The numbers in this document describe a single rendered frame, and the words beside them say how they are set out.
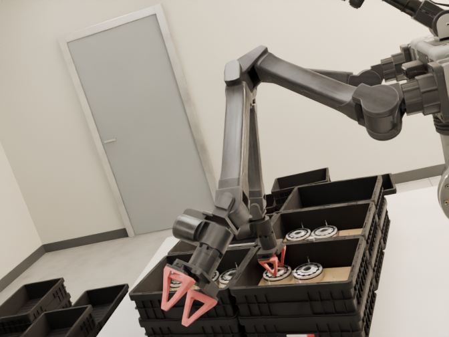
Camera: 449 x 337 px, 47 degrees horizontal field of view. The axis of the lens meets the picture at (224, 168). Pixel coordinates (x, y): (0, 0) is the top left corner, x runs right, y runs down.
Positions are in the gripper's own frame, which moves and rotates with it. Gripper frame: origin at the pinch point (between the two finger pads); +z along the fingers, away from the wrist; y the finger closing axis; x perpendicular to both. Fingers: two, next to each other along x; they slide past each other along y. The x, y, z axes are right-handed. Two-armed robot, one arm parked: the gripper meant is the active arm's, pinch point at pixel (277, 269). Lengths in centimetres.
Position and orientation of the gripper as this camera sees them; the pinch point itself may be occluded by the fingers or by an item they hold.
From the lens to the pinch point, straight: 184.0
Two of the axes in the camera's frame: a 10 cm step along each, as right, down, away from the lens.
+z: 3.2, 9.2, 2.2
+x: 8.4, -1.6, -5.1
